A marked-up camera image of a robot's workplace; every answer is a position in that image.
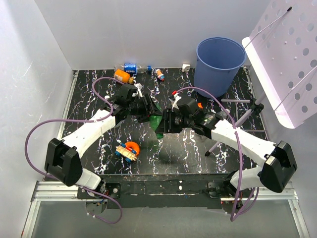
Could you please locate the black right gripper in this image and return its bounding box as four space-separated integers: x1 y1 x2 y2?
155 109 193 134

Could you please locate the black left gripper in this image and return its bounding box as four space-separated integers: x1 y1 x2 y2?
127 93 162 123

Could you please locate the green plastic bottle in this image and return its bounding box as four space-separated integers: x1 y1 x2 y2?
149 116 163 139

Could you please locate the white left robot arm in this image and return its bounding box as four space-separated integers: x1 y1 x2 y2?
45 84 161 198

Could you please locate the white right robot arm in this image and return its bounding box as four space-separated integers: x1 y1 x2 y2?
155 97 297 197

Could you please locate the blue plastic bin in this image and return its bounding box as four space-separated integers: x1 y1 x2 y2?
194 37 247 98

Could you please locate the small toy figure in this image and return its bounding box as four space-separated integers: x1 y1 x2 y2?
156 69 164 81

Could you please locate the orange juice bottle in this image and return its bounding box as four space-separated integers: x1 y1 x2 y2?
114 69 135 84

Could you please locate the clear Pepsi bottle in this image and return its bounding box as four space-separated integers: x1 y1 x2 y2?
114 63 152 74

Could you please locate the beige toy car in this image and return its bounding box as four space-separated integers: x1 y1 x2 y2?
115 144 137 163

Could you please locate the small white corner block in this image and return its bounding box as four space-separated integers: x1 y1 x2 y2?
182 63 191 72

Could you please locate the white perforated panel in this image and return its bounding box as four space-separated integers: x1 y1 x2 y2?
242 0 317 129

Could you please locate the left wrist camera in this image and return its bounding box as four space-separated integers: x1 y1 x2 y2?
118 84 142 104

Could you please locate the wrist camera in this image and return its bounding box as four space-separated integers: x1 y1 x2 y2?
168 91 182 113
118 84 142 104

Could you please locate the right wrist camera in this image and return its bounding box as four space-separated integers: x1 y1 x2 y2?
168 91 182 113

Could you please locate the orange ring toy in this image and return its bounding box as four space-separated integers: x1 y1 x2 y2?
125 141 140 156

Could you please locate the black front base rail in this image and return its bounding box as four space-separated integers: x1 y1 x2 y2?
46 172 269 210

